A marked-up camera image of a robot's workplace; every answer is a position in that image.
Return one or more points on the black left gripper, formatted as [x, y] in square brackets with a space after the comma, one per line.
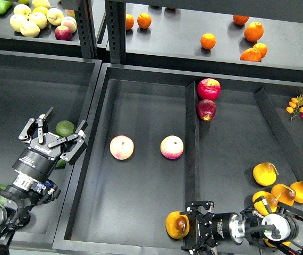
[39, 160]

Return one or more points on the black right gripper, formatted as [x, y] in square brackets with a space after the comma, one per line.
[224, 228]

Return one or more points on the yellow pear brown spot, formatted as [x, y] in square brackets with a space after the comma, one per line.
[177, 225]

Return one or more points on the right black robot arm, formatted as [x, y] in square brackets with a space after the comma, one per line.
[280, 226]

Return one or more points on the yellow pear near arm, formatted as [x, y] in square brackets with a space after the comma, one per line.
[264, 202]

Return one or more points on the yellow pear under arm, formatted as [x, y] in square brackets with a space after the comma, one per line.
[273, 245]

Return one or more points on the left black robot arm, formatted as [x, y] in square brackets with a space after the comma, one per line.
[32, 186]

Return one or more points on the green avocado top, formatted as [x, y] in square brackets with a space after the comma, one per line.
[65, 128]

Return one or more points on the green avocado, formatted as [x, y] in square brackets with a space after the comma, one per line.
[3, 200]
[61, 164]
[65, 128]

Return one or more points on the green avocado lower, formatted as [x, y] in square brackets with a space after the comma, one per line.
[61, 164]

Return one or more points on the yellow pear upper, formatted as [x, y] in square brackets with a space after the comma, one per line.
[265, 174]

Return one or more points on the green avocado bottom left upper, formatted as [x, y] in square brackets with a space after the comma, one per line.
[3, 200]

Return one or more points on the yellow pear middle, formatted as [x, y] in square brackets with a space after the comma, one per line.
[284, 194]

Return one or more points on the pale yellow pear front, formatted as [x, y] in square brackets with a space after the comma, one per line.
[29, 29]

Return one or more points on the pale yellow pear centre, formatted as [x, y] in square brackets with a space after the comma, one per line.
[39, 19]

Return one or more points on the pale yellow pear right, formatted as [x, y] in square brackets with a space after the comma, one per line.
[54, 16]

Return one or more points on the pale yellow pear left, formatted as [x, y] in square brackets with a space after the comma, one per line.
[16, 21]

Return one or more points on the black left tray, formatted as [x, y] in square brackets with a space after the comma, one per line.
[30, 85]

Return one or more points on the black tray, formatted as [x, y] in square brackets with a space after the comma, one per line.
[30, 85]
[119, 206]

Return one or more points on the pale pink apple left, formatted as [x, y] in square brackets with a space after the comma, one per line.
[121, 147]

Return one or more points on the pale pink apple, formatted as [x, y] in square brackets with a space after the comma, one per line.
[172, 147]
[121, 147]

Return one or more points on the pale pink apple right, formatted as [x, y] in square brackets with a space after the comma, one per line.
[172, 147]

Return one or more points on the black centre tray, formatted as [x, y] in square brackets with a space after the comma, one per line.
[119, 206]

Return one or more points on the red apple on shelf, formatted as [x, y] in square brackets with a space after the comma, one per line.
[63, 32]

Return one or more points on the dark red apple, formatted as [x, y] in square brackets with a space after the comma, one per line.
[206, 109]

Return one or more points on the peach on shelf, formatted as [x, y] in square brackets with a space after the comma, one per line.
[69, 22]

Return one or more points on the yellow lemon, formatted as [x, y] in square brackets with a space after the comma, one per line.
[40, 9]

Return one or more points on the bright red apple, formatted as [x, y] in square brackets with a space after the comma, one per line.
[209, 88]

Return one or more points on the green pepper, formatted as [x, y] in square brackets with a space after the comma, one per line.
[5, 6]

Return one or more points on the orange shelf far left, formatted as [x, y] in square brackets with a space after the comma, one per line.
[129, 21]

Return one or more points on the orange right front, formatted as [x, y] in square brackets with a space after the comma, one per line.
[251, 54]

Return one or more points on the orange on shelf centre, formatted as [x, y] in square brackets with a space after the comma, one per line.
[208, 41]

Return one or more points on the orange right small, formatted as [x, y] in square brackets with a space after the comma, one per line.
[262, 48]

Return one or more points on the large orange right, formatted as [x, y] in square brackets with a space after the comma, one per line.
[254, 31]

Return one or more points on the black shelf post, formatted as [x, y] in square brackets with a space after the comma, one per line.
[115, 19]

